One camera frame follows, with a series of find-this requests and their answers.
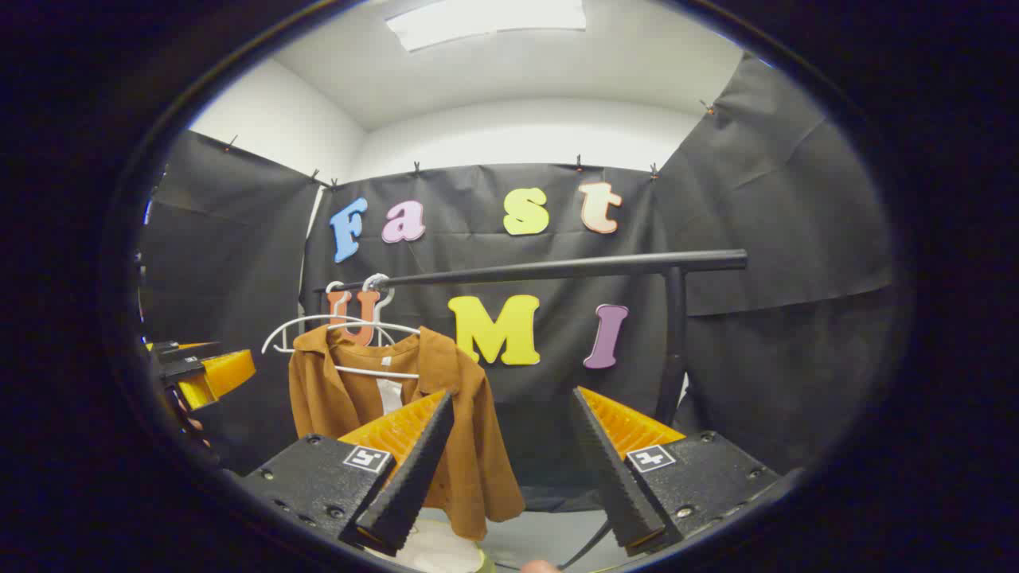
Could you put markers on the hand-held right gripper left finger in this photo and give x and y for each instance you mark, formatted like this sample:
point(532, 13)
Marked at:
point(418, 477)

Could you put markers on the black clothes rack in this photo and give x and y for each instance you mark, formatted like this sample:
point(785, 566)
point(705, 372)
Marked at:
point(557, 269)

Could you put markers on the white clothes hanger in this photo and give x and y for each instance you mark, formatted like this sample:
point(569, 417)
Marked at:
point(374, 371)
point(290, 330)

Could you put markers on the ceiling light panel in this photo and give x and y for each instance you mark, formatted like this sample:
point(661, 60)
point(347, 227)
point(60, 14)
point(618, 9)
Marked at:
point(486, 22)

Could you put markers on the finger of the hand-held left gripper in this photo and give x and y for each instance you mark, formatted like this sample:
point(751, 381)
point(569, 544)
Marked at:
point(227, 370)
point(187, 348)

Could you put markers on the black backdrop cloth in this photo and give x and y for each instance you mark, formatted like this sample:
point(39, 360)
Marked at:
point(756, 239)

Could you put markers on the brown shirt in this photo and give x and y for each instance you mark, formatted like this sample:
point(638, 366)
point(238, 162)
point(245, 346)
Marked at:
point(470, 446)

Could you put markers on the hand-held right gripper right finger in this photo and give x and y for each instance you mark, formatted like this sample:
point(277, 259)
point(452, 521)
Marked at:
point(613, 477)

